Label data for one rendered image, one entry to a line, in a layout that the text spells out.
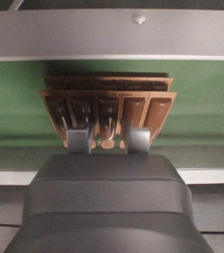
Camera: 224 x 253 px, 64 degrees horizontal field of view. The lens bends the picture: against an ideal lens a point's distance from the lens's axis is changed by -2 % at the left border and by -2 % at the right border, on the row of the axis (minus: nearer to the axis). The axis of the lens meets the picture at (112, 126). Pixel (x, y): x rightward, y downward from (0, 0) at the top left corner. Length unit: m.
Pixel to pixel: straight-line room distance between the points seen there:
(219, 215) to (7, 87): 0.36
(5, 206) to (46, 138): 0.17
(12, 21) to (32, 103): 0.07
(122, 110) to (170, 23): 0.08
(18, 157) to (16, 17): 0.18
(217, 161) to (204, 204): 0.10
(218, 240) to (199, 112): 0.22
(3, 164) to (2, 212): 0.11
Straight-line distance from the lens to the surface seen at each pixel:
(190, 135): 0.26
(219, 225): 0.37
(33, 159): 0.28
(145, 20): 0.18
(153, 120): 0.16
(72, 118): 0.17
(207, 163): 0.29
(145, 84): 0.16
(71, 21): 0.18
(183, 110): 0.21
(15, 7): 0.61
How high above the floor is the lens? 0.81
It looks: 33 degrees down
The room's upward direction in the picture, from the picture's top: 178 degrees counter-clockwise
